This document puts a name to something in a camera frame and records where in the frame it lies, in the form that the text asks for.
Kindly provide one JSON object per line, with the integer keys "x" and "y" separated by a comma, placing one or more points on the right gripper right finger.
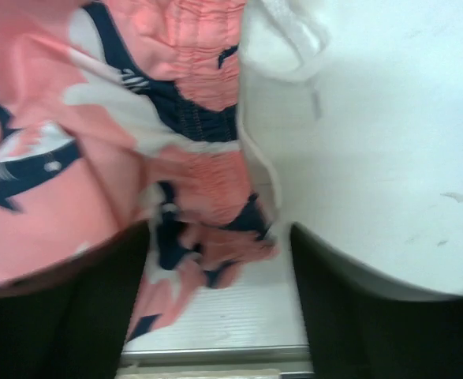
{"x": 362, "y": 324}

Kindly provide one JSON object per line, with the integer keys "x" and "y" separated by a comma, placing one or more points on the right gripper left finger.
{"x": 71, "y": 321}

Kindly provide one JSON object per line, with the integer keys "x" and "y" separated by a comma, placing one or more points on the aluminium front rail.
{"x": 289, "y": 361}

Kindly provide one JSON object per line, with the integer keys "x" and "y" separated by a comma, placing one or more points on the pink shark print shorts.
{"x": 123, "y": 113}

